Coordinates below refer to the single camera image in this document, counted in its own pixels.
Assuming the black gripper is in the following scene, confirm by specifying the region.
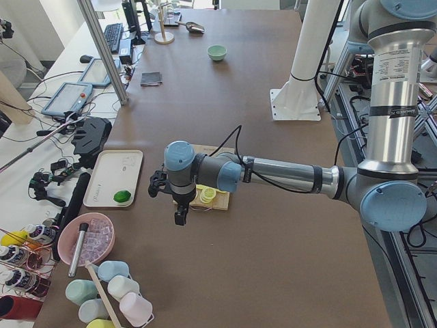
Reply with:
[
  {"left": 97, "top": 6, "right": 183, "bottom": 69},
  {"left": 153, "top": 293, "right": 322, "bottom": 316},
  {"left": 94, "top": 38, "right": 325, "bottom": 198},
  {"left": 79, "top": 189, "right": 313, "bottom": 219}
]
[{"left": 172, "top": 191, "right": 196, "bottom": 225}]

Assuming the green ceramic bowl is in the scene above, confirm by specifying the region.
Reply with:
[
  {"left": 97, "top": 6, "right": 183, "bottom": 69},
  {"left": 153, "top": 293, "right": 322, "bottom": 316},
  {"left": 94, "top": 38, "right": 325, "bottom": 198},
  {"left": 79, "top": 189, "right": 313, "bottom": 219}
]
[{"left": 207, "top": 44, "right": 227, "bottom": 62}]

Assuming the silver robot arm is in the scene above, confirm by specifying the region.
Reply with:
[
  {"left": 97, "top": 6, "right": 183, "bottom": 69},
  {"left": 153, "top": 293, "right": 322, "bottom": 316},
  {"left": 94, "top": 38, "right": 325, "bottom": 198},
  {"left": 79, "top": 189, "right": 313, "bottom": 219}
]
[{"left": 148, "top": 1, "right": 436, "bottom": 232}]

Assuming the pink bowl with ice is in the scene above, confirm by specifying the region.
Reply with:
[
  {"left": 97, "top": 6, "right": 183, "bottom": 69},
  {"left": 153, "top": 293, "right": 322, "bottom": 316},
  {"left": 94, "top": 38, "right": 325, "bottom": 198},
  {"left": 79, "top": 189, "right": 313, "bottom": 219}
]
[{"left": 57, "top": 213, "right": 115, "bottom": 267}]

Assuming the lemon slice far side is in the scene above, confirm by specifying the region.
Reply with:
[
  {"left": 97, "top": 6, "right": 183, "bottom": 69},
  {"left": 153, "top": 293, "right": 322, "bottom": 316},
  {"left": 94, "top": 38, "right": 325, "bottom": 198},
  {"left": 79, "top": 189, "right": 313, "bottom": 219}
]
[{"left": 199, "top": 189, "right": 216, "bottom": 204}]

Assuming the yellow plastic knife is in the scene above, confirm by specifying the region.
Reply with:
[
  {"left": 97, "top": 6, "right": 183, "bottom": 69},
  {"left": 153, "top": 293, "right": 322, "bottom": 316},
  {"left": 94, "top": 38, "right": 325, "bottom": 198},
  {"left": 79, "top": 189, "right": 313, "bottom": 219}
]
[{"left": 196, "top": 184, "right": 226, "bottom": 193}]

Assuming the steel scoop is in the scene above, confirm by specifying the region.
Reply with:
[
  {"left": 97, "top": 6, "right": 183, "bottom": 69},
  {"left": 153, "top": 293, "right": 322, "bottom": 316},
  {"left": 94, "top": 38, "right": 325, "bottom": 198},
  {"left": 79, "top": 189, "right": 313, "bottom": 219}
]
[{"left": 176, "top": 20, "right": 205, "bottom": 34}]

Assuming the bamboo cutting board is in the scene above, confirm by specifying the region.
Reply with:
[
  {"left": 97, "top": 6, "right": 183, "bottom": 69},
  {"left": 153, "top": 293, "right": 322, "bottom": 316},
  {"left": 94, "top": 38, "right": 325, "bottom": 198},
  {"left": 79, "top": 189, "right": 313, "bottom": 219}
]
[{"left": 172, "top": 144, "right": 236, "bottom": 212}]

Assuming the wooden mug tree stand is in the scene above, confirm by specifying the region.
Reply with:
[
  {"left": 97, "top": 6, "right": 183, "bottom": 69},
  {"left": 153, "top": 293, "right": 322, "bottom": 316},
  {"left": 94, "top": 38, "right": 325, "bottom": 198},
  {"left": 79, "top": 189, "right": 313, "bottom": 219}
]
[{"left": 153, "top": 1, "right": 175, "bottom": 44}]

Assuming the green lime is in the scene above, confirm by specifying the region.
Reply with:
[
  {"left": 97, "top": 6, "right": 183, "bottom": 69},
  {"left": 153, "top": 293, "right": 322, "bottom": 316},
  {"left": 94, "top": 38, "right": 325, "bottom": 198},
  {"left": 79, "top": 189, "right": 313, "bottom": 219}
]
[{"left": 113, "top": 190, "right": 132, "bottom": 204}]

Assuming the cream rabbit tray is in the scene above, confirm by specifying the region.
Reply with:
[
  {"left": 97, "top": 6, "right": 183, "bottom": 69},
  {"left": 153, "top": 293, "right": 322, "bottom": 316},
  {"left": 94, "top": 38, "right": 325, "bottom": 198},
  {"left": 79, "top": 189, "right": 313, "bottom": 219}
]
[{"left": 83, "top": 150, "right": 143, "bottom": 208}]

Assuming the grey folded cloth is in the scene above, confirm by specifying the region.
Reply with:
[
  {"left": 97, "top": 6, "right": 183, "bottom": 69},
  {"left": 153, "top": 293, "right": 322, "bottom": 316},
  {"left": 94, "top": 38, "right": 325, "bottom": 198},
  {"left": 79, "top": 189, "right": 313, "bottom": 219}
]
[{"left": 140, "top": 72, "right": 163, "bottom": 87}]

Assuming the white plastic cup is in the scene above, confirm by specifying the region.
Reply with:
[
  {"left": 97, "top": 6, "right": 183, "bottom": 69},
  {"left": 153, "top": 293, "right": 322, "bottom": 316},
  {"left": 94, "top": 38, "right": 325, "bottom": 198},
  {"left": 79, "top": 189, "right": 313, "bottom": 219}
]
[{"left": 107, "top": 275, "right": 140, "bottom": 301}]

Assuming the steel muddler tool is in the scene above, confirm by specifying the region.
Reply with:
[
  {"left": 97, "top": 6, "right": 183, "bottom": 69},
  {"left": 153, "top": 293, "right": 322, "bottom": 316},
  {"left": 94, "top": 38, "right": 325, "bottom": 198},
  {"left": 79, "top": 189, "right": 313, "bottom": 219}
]
[{"left": 68, "top": 223, "right": 89, "bottom": 278}]

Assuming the black cylinder tube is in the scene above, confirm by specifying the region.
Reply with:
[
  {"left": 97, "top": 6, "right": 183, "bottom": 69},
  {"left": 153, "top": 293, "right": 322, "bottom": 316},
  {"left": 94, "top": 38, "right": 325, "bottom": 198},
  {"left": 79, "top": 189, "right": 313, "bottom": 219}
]
[{"left": 52, "top": 172, "right": 91, "bottom": 262}]

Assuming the black keyboard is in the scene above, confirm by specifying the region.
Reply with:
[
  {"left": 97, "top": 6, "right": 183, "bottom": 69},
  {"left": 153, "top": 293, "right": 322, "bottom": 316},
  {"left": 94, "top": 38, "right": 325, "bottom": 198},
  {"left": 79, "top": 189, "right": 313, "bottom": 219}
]
[{"left": 103, "top": 23, "right": 123, "bottom": 54}]

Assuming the pink plastic cup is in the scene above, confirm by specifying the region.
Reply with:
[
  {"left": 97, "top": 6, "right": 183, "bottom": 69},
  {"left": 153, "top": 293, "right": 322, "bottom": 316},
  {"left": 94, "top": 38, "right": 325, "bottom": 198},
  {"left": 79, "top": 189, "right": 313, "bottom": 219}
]
[{"left": 119, "top": 292, "right": 153, "bottom": 327}]

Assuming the green plastic cup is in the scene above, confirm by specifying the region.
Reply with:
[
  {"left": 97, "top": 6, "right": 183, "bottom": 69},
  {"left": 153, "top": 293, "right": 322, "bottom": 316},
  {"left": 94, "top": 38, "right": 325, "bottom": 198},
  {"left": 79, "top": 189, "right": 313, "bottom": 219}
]
[{"left": 65, "top": 279, "right": 98, "bottom": 306}]

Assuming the grey blue plastic cup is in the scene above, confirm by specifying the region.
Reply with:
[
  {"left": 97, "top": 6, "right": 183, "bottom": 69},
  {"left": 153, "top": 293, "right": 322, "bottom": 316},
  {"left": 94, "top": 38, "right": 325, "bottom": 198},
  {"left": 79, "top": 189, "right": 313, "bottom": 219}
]
[{"left": 78, "top": 299, "right": 109, "bottom": 323}]

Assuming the yellow plastic cup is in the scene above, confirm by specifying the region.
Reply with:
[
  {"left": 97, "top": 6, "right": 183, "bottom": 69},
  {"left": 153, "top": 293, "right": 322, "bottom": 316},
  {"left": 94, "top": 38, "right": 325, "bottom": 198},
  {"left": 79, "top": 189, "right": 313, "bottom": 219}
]
[{"left": 86, "top": 318, "right": 115, "bottom": 328}]

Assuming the far teach pendant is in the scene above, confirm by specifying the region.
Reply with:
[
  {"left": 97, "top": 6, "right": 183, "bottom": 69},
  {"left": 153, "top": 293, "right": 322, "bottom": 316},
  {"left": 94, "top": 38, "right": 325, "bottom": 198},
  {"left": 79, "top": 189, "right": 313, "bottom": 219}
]
[{"left": 78, "top": 58, "right": 111, "bottom": 89}]

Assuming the teach pendant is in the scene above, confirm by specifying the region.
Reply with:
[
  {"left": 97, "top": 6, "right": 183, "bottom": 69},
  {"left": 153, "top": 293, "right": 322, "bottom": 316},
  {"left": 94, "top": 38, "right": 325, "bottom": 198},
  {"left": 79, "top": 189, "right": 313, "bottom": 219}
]
[
  {"left": 41, "top": 83, "right": 93, "bottom": 117},
  {"left": 78, "top": 58, "right": 111, "bottom": 89}
]

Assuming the black computer mouse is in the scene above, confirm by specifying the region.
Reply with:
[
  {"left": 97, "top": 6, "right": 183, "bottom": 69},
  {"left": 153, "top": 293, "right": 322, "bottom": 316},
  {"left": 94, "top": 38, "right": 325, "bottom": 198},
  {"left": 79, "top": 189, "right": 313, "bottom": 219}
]
[{"left": 79, "top": 55, "right": 94, "bottom": 64}]

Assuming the near teach pendant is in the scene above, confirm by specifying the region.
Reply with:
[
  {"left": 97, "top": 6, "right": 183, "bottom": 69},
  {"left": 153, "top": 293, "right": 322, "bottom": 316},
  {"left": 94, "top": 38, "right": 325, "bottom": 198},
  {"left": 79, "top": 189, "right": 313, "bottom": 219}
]
[{"left": 41, "top": 83, "right": 93, "bottom": 117}]

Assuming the yellow lemon fruit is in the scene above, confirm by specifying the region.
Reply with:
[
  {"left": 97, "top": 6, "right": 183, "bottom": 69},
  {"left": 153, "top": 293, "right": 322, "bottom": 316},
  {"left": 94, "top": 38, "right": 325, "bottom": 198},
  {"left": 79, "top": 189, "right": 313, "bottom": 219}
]
[{"left": 1, "top": 230, "right": 28, "bottom": 246}]

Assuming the red cup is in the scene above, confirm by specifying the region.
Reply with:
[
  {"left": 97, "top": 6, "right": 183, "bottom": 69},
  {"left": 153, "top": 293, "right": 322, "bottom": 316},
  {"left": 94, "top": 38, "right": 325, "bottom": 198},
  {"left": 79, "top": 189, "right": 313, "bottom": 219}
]
[{"left": 1, "top": 295, "right": 43, "bottom": 321}]

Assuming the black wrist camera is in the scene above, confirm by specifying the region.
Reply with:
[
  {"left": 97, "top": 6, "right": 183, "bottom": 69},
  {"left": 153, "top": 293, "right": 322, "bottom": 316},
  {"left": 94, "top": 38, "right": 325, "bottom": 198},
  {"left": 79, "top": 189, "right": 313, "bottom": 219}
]
[{"left": 148, "top": 170, "right": 171, "bottom": 197}]

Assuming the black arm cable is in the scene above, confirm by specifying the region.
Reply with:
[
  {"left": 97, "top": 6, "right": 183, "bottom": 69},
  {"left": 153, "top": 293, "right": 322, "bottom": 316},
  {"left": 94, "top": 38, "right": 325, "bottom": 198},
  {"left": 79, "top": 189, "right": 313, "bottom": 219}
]
[{"left": 212, "top": 124, "right": 369, "bottom": 194}]

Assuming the black perforated bracket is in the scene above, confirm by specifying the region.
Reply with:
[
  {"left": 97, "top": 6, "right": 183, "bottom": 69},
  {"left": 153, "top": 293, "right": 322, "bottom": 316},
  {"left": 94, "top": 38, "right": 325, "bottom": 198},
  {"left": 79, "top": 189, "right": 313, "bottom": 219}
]
[{"left": 71, "top": 118, "right": 112, "bottom": 169}]

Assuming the aluminium frame post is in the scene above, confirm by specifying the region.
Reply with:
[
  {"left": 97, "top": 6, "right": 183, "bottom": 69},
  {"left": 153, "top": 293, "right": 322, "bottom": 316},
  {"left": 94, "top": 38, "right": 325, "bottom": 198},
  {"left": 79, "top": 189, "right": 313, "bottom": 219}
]
[{"left": 76, "top": 0, "right": 128, "bottom": 105}]

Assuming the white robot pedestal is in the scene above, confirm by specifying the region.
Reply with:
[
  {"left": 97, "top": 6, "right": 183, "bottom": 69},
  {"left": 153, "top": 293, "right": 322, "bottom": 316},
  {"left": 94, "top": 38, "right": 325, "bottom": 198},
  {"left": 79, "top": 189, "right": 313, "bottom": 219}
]
[{"left": 270, "top": 0, "right": 342, "bottom": 121}]

